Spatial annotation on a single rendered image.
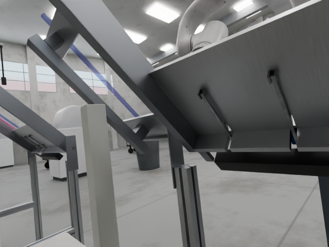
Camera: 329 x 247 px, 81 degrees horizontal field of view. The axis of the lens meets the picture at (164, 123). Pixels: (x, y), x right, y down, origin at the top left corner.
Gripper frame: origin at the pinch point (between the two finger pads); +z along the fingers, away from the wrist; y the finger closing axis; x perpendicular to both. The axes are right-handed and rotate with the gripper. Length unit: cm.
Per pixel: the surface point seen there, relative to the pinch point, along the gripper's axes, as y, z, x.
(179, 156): 3.5, 11.1, -8.9
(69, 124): 365, -94, -65
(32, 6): 678, -432, 194
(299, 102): -23.4, 7.1, -0.2
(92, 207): 30.0, 29.0, -9.7
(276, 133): -19.0, 8.0, -6.0
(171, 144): 3.5, 10.3, -4.8
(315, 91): -25.4, 7.1, 1.3
